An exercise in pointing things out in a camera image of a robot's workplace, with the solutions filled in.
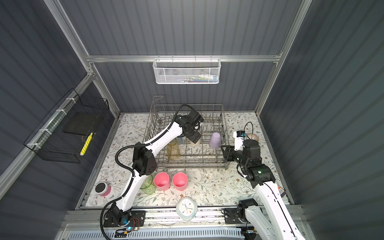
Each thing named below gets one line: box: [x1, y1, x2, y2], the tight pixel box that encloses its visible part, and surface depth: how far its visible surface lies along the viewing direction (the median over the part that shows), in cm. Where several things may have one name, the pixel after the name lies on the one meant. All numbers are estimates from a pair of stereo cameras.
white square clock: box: [176, 197, 198, 221], surface depth 75 cm
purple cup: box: [209, 132, 222, 149], surface depth 91 cm
